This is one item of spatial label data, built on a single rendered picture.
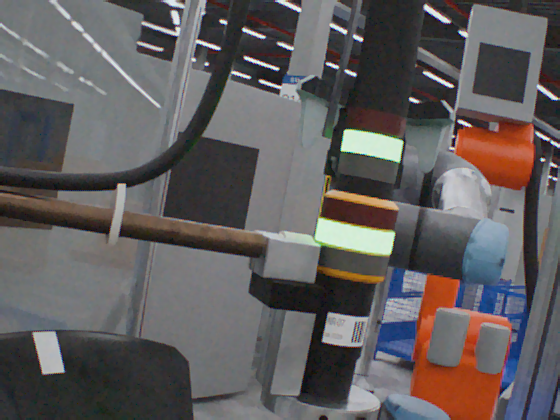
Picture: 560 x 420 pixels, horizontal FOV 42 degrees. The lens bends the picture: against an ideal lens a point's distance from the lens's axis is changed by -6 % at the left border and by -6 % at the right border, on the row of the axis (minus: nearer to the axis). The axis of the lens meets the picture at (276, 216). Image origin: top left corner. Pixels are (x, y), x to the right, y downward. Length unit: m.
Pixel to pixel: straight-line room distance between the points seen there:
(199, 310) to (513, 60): 2.44
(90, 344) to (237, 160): 4.32
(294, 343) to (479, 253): 0.47
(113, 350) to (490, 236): 0.47
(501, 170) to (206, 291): 1.96
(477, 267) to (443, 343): 3.40
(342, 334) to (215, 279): 4.49
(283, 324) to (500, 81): 4.01
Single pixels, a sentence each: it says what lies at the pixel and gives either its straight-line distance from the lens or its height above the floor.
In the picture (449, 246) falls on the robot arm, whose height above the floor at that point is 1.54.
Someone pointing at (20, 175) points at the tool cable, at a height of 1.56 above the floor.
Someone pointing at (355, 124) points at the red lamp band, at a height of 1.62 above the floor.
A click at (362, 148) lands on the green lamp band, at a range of 0.42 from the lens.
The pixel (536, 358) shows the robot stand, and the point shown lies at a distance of 1.33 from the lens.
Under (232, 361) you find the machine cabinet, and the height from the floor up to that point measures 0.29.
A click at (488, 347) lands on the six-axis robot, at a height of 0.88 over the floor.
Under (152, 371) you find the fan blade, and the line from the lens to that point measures 0.57.
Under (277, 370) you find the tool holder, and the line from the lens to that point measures 0.42.
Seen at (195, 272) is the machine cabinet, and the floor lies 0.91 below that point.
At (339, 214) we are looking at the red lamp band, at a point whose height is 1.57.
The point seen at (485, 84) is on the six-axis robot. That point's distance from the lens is 4.38.
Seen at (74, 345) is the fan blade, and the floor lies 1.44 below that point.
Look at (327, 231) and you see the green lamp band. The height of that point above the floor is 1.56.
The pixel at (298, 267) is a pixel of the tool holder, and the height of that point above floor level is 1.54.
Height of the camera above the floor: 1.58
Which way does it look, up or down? 3 degrees down
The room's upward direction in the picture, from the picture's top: 11 degrees clockwise
